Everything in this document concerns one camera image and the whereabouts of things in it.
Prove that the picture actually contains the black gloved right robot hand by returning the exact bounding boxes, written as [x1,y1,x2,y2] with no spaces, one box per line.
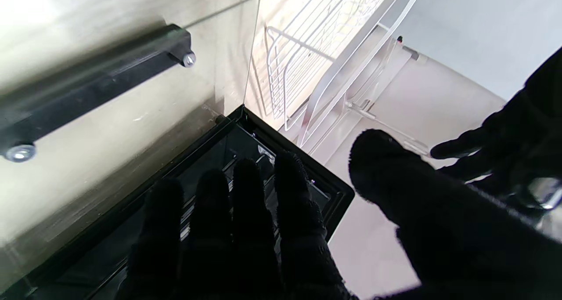
[116,129,562,300]

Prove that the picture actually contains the red black toaster oven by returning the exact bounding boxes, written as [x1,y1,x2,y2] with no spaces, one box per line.
[0,105,355,300]

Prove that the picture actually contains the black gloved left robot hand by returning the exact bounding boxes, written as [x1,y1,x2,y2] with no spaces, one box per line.
[429,47,562,206]

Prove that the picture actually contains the glass oven door black handle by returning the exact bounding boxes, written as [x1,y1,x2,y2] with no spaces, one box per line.
[0,0,262,287]

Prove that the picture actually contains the white wire dish rack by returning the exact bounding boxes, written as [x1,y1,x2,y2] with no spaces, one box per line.
[265,0,427,149]

